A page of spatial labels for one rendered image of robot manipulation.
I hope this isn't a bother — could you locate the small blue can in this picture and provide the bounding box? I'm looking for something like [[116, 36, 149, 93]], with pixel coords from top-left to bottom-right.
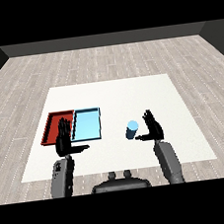
[[123, 118, 142, 141]]

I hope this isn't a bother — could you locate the red shallow open box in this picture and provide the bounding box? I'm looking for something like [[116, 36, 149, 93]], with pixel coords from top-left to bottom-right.
[[37, 109, 79, 147]]

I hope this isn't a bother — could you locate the light blue shallow open box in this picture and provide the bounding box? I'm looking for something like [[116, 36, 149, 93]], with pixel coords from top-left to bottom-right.
[[66, 106, 105, 144]]

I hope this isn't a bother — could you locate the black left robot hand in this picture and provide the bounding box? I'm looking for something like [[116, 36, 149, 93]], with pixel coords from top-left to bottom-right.
[[51, 114, 92, 160]]

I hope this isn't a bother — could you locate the dark grey robot body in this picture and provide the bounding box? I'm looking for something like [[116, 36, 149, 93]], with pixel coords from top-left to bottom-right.
[[89, 167, 152, 195]]

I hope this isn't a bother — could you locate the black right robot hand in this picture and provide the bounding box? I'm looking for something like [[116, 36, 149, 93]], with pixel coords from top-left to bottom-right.
[[131, 107, 166, 145]]

